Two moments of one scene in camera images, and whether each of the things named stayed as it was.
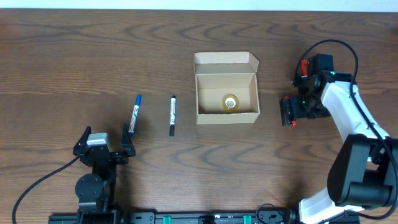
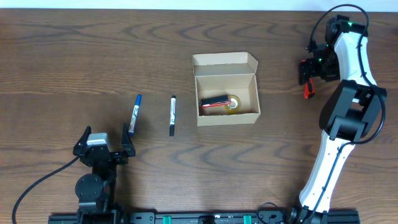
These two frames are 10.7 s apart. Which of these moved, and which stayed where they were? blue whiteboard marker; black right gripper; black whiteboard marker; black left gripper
Moved: black right gripper
Stayed: black whiteboard marker; black left gripper; blue whiteboard marker
